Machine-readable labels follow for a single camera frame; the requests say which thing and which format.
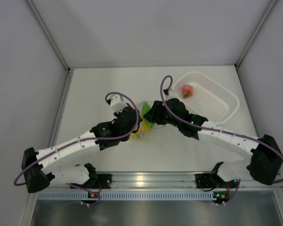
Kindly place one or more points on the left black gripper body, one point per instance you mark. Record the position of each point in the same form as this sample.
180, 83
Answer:
116, 115

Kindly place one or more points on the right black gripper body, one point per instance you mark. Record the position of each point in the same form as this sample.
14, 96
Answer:
173, 122

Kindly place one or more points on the green fake vegetable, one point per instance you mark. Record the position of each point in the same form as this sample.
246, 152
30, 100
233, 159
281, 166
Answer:
145, 108

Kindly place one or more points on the clear zip top bag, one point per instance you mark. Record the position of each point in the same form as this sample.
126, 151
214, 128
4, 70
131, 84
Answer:
156, 126

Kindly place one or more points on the red fake peach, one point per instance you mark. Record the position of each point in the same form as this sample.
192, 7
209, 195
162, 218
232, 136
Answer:
187, 91

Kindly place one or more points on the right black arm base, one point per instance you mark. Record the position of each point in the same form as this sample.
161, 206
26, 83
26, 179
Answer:
208, 181

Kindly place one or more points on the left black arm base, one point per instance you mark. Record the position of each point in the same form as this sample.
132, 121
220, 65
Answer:
103, 181

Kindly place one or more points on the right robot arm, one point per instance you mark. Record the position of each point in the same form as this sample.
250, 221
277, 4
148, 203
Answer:
261, 157

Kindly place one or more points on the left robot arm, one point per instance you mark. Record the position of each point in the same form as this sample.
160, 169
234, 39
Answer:
57, 164

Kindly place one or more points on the yellow fake banana bunch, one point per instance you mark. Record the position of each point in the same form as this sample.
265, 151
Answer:
141, 133

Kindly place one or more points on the white perforated plastic basket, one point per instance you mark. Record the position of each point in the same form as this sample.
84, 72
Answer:
210, 99

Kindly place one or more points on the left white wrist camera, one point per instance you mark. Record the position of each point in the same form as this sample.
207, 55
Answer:
117, 103

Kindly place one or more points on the aluminium mounting rail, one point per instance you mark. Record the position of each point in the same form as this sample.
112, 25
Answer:
131, 180

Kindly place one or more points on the white slotted cable duct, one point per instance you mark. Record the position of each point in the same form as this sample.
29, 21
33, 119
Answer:
131, 196

